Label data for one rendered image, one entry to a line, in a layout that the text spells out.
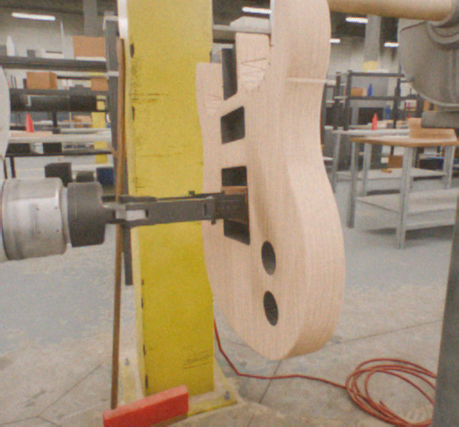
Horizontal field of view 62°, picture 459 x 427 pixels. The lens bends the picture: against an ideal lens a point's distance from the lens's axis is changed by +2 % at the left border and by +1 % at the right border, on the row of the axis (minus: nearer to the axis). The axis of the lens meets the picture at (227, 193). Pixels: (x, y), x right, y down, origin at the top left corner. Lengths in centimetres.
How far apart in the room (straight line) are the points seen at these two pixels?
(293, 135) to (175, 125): 96
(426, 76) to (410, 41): 7
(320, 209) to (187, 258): 108
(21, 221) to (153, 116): 92
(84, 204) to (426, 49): 53
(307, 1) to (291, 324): 31
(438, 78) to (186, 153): 88
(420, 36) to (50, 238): 58
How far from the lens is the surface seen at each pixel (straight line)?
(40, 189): 45
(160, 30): 134
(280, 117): 39
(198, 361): 164
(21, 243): 45
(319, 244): 37
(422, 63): 68
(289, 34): 39
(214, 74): 67
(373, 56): 1221
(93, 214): 44
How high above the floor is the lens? 111
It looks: 12 degrees down
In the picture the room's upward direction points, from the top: straight up
